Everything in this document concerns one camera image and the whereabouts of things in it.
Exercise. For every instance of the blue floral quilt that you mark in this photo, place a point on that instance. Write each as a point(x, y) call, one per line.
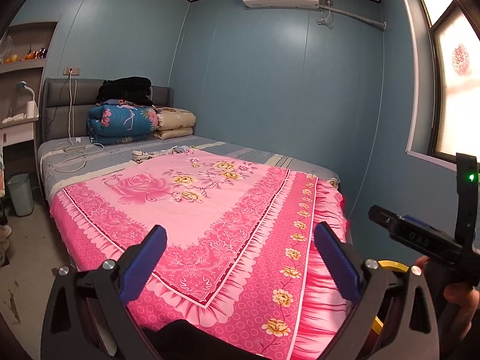
point(120, 122)

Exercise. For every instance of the yellow rimmed bin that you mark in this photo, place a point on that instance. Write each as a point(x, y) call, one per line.
point(392, 264)

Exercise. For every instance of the beige folded quilt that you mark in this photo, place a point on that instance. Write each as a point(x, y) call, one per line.
point(174, 120)

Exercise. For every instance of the person's right hand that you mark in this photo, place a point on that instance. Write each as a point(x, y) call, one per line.
point(463, 303)

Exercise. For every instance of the wall shelf unit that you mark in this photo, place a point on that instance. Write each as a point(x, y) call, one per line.
point(26, 75)

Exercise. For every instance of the black clothes pile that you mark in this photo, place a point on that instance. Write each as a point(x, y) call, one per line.
point(125, 90)

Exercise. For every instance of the white power strip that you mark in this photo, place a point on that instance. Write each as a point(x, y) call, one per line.
point(77, 145)

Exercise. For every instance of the pale green waste bin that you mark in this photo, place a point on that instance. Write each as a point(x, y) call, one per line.
point(20, 195)

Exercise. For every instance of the crumpled pale cloth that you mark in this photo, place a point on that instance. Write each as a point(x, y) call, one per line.
point(144, 153)

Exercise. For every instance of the clear plastic bag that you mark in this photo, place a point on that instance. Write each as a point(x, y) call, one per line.
point(5, 47)

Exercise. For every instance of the window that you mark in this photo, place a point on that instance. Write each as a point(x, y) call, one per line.
point(457, 101)

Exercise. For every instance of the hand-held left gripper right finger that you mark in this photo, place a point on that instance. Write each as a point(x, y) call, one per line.
point(337, 266)

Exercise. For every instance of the red paper cut decoration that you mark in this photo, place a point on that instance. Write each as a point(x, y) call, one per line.
point(460, 60)

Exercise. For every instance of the brown glass ornaments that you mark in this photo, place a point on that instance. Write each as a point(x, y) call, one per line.
point(35, 53)

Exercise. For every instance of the grey striped bedsheet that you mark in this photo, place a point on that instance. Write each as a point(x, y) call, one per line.
point(243, 153)

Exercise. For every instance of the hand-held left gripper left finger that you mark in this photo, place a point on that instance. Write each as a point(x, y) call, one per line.
point(144, 258)

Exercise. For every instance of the pink floral bedsheet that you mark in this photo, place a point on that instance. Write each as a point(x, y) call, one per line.
point(210, 225)

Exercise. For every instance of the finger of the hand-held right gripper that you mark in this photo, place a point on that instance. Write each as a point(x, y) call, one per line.
point(414, 219)
point(412, 236)

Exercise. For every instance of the wrapped air conditioner pipe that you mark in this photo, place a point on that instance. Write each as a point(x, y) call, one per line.
point(360, 17)

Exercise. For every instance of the white cloth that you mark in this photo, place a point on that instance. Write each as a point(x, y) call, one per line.
point(13, 119)

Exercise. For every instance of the long wall socket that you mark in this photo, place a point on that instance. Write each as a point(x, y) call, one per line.
point(72, 70)

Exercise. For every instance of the white desk lamp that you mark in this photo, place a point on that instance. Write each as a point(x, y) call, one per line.
point(32, 107)

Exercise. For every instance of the colourful hanging cloth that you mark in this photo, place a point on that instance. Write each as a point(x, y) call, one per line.
point(2, 172)

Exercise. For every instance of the orange fruits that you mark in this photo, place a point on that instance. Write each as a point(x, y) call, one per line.
point(10, 59)

